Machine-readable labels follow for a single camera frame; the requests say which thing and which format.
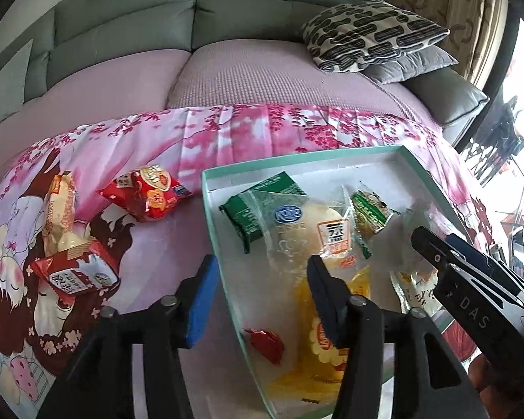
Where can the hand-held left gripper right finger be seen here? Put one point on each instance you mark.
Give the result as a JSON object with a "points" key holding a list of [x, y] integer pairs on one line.
{"points": [[327, 297]]}

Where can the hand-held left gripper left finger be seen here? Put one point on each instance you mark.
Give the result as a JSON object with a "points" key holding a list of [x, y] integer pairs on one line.
{"points": [[201, 297]]}

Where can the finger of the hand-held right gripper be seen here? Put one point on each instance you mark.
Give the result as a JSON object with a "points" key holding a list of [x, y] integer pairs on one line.
{"points": [[480, 262], [432, 248]]}

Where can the yellow snack packet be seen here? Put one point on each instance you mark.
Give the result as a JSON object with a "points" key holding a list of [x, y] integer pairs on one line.
{"points": [[305, 358]]}

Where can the green white snack packet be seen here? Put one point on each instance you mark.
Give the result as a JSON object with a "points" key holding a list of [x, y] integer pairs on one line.
{"points": [[371, 211]]}

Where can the clear bread packet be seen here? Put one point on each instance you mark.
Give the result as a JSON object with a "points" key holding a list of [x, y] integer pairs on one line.
{"points": [[297, 231]]}

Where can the small red candy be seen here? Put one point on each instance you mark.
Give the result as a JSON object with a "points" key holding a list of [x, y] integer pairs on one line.
{"points": [[266, 342]]}

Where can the white box with teal rim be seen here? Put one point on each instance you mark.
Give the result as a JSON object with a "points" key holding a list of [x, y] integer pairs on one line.
{"points": [[375, 174]]}

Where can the dark green snack packet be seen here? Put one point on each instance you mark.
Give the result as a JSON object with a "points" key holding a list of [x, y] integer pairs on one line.
{"points": [[244, 214]]}

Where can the red white snack packet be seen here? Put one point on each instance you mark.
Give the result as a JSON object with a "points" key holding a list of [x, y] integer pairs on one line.
{"points": [[76, 273]]}

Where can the black metal chair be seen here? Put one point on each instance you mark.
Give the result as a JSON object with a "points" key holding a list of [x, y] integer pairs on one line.
{"points": [[506, 131]]}

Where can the printed pink blanket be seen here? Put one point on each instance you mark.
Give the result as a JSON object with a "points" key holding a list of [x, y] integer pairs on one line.
{"points": [[157, 139]]}

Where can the orange cream snack packet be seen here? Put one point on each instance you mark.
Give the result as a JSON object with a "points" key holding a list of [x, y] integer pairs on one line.
{"points": [[61, 209]]}

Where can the pink sofa cover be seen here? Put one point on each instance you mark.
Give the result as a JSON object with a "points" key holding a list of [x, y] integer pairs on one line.
{"points": [[266, 78]]}

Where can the black white patterned pillow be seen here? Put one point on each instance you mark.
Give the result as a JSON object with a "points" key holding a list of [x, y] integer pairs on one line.
{"points": [[367, 30]]}

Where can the patterned beige curtain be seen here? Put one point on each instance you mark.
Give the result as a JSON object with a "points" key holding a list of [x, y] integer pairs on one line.
{"points": [[471, 8]]}

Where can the light grey pillow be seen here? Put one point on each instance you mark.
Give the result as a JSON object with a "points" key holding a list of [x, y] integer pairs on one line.
{"points": [[11, 83]]}

